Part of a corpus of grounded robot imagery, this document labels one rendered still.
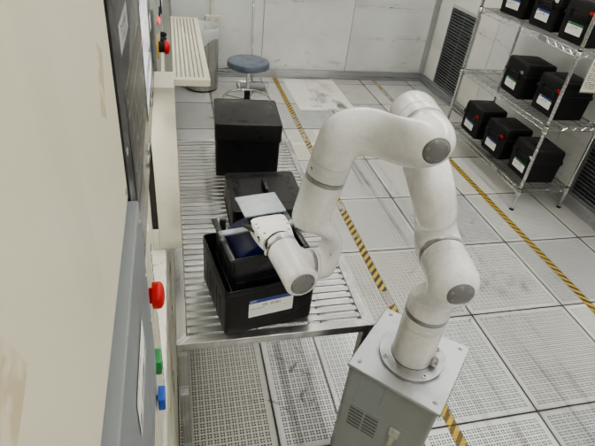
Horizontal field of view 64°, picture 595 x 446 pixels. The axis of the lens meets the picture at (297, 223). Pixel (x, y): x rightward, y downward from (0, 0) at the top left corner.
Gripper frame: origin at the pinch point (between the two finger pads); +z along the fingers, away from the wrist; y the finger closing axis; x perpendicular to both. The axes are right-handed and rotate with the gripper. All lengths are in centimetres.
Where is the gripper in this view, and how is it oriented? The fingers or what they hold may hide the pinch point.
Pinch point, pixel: (260, 211)
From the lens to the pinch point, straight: 136.3
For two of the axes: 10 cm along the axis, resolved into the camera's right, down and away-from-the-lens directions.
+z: -3.8, -5.7, 7.3
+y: 9.2, -1.6, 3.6
